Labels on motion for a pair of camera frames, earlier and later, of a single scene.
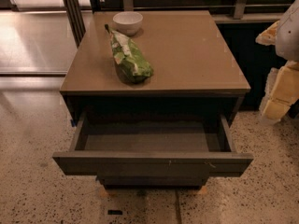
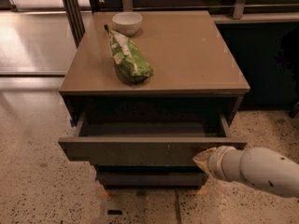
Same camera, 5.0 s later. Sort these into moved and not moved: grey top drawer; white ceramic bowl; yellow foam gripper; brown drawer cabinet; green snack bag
Moved: yellow foam gripper; grey top drawer
Not moved: green snack bag; white ceramic bowl; brown drawer cabinet
